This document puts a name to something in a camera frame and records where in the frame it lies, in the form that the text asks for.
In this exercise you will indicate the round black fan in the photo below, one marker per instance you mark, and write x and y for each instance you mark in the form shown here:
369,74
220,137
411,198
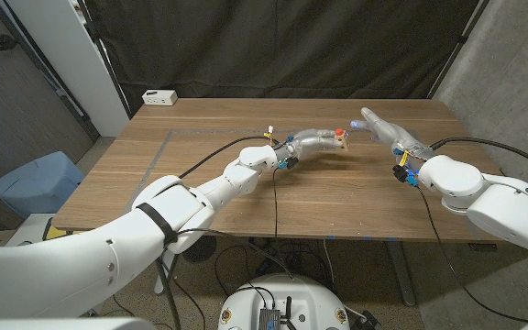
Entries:
200,249

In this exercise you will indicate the red screw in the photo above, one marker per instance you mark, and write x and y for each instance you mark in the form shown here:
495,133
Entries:
339,132

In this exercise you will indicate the white table leg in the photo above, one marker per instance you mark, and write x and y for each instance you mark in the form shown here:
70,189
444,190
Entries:
163,279

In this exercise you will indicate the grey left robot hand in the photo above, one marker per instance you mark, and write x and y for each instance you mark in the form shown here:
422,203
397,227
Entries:
312,141

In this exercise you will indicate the large wooden panel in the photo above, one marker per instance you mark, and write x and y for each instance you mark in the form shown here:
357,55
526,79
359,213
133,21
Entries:
200,131

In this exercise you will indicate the black backdrop curtain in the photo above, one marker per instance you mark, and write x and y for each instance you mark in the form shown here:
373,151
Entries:
282,46

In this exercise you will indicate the grey table leg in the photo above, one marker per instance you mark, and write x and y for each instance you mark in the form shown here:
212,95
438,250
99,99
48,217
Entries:
401,275

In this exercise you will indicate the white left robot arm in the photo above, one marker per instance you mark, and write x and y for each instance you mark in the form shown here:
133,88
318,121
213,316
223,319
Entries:
154,224

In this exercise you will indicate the grey electronics box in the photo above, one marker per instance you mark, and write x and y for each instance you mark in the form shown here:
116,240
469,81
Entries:
268,319

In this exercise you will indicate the white power strip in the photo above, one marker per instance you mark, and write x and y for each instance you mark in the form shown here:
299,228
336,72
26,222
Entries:
159,97

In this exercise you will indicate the wooden block with holes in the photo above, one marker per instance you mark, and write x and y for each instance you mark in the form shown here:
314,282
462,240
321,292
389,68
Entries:
344,141

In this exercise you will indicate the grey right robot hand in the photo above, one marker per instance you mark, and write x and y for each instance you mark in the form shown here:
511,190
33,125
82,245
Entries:
394,136

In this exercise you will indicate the black backdrop stand pole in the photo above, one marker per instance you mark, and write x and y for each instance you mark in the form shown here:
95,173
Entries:
458,46
103,55

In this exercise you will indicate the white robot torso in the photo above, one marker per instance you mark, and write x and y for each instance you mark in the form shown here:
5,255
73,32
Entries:
287,289

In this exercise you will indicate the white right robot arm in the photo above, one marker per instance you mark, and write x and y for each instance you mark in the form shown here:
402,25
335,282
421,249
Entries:
498,201

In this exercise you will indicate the blue plastic bin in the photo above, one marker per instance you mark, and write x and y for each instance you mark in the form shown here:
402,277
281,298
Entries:
35,183

